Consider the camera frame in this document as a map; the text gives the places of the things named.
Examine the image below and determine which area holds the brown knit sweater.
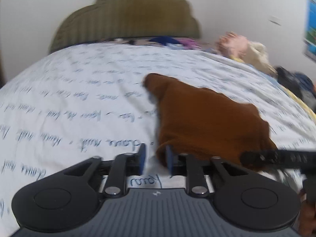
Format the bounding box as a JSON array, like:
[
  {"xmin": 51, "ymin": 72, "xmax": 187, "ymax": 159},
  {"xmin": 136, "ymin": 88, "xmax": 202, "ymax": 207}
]
[{"xmin": 144, "ymin": 73, "xmax": 277, "ymax": 166}]

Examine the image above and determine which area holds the black dark clothes pile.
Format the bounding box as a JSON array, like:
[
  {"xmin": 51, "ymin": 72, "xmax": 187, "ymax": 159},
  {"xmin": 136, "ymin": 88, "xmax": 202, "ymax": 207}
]
[{"xmin": 275, "ymin": 66, "xmax": 315, "ymax": 100}]

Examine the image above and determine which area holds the person's hand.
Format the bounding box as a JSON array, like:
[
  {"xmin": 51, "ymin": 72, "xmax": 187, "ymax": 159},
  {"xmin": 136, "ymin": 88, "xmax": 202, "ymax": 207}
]
[{"xmin": 298, "ymin": 189, "xmax": 316, "ymax": 236}]

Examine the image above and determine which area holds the yellow blanket edge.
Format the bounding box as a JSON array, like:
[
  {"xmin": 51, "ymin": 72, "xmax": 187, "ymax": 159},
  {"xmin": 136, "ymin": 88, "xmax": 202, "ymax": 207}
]
[{"xmin": 284, "ymin": 88, "xmax": 316, "ymax": 121}]

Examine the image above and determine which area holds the white script-print bed quilt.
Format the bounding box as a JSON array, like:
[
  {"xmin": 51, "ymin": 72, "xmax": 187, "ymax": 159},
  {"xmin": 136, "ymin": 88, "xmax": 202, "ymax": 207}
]
[{"xmin": 1, "ymin": 43, "xmax": 315, "ymax": 236}]

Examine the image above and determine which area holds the cream crumpled garment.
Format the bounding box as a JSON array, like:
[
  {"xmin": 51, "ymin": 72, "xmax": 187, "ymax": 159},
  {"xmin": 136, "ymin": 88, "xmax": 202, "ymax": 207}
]
[{"xmin": 243, "ymin": 41, "xmax": 277, "ymax": 77}]

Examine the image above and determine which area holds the pink crumpled garment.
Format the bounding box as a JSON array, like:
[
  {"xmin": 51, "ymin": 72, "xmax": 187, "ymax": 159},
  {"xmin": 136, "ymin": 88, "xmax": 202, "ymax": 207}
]
[{"xmin": 216, "ymin": 32, "xmax": 248, "ymax": 59}]

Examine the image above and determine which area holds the purple garment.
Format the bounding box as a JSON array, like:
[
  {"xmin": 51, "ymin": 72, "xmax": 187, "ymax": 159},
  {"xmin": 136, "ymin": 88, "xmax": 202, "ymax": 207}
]
[{"xmin": 177, "ymin": 38, "xmax": 201, "ymax": 50}]

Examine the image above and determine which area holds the dark blue garment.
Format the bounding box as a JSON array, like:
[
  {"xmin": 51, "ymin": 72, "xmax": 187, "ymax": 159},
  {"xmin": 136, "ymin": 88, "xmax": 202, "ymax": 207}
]
[{"xmin": 148, "ymin": 36, "xmax": 181, "ymax": 46}]

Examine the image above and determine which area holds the olive padded headboard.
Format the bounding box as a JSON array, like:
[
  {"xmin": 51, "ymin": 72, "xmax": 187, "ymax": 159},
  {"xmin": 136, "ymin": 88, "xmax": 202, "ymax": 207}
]
[{"xmin": 49, "ymin": 0, "xmax": 200, "ymax": 53}]

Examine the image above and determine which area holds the lotus pond wall poster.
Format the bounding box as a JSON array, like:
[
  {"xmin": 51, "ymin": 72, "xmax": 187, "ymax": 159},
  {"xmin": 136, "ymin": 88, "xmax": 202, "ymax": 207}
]
[{"xmin": 304, "ymin": 0, "xmax": 315, "ymax": 61}]

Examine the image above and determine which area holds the white wall switch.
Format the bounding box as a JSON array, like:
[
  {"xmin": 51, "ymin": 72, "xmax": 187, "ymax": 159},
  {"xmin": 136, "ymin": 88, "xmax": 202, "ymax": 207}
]
[{"xmin": 268, "ymin": 16, "xmax": 282, "ymax": 26}]

